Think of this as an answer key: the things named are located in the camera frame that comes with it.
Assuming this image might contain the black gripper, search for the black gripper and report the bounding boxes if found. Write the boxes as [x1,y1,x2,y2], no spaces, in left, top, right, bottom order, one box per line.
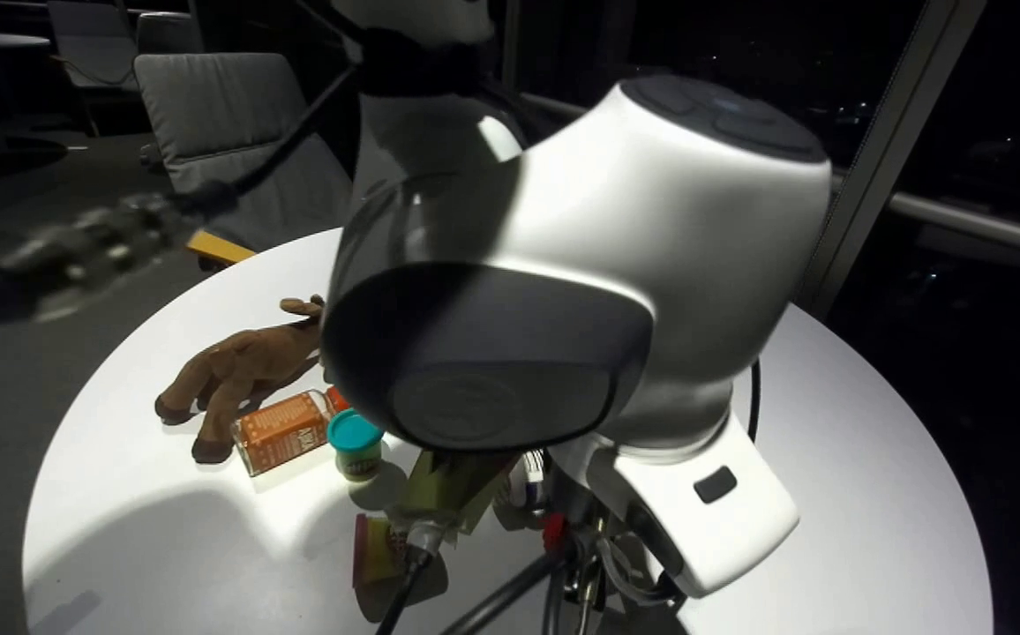
[546,514,661,635]

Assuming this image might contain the teal lid dough tub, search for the teal lid dough tub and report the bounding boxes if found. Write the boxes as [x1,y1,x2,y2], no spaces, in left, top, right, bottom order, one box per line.
[324,408,387,485]

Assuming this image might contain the brown plush moose toy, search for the brown plush moose toy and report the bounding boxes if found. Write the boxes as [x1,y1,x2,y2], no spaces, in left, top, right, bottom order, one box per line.
[153,292,331,466]

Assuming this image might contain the yellow wooden slat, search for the yellow wooden slat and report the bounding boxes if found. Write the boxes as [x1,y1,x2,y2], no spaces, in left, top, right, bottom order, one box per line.
[182,225,262,267]

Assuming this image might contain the grey metal railing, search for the grey metal railing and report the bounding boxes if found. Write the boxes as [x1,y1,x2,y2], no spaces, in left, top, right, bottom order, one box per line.
[883,186,1020,266]

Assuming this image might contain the grey upholstered chair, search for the grey upholstered chair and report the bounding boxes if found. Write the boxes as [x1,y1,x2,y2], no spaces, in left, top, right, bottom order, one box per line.
[129,51,357,229]

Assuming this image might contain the dark background chair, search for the dark background chair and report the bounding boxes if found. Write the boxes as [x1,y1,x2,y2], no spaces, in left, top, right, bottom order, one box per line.
[41,0,141,92]

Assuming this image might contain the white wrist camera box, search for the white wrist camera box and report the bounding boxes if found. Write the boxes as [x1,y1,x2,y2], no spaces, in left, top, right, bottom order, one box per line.
[578,406,806,604]

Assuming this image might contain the grey slanted metal post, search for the grey slanted metal post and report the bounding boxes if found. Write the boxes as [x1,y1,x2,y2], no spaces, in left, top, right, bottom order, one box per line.
[806,0,989,319]

